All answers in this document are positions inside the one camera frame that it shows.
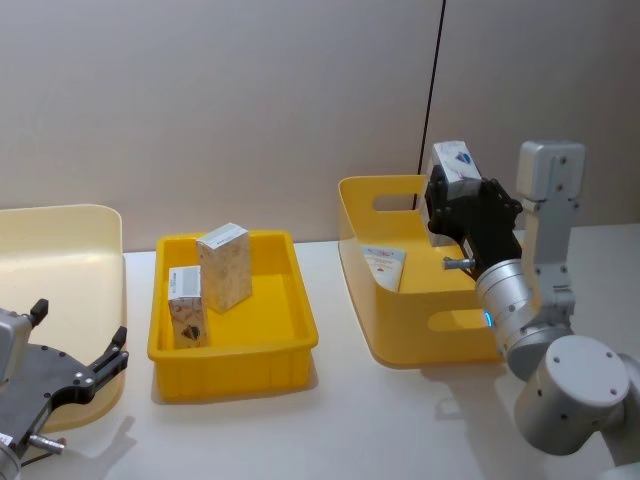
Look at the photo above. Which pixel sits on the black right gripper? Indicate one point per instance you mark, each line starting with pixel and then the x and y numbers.
pixel 487 235

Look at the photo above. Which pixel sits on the yellow plastic tray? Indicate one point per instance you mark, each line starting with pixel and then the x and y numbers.
pixel 270 310

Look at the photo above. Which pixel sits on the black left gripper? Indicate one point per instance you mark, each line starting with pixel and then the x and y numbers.
pixel 42 372

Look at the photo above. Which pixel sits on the tall patterned white carton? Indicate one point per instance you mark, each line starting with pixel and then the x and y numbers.
pixel 226 270

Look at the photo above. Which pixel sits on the cream plastic basket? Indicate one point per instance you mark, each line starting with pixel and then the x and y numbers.
pixel 65 260

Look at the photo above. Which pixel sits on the white carton with blue print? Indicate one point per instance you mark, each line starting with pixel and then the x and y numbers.
pixel 455 160

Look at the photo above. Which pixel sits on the small patterned carton with barcode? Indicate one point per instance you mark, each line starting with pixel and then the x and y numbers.
pixel 186 310

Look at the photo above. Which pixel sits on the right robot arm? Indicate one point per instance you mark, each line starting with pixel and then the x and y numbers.
pixel 560 320

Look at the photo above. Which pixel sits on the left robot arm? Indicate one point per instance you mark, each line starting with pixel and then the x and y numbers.
pixel 9 345

